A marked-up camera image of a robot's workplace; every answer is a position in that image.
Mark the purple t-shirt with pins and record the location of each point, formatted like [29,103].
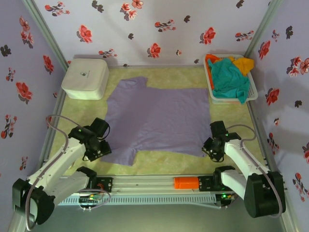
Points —
[157,116]

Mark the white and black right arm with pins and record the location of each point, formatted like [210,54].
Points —
[241,159]

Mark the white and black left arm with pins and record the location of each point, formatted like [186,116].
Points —
[55,164]

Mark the orange cylinder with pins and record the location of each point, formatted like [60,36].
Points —
[186,183]

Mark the green marbled table mat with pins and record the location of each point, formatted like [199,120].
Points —
[169,164]

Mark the small circuit board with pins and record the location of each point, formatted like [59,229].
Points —
[89,199]
[224,197]

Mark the white storage box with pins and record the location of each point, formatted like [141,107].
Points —
[84,77]

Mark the white plastic mesh basket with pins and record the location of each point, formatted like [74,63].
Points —
[253,93]

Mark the teal t-shirt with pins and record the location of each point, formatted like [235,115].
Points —
[227,77]

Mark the yellow t-shirt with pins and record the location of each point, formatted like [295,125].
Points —
[245,65]

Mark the orange t-shirt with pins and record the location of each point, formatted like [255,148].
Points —
[210,58]

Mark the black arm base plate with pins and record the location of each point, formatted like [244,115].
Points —
[205,183]
[106,184]

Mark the aluminium table side rail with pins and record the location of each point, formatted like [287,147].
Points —
[259,125]
[54,108]

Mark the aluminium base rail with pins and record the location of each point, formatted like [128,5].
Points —
[144,184]

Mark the aluminium frame post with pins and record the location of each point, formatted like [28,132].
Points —
[263,29]
[43,31]

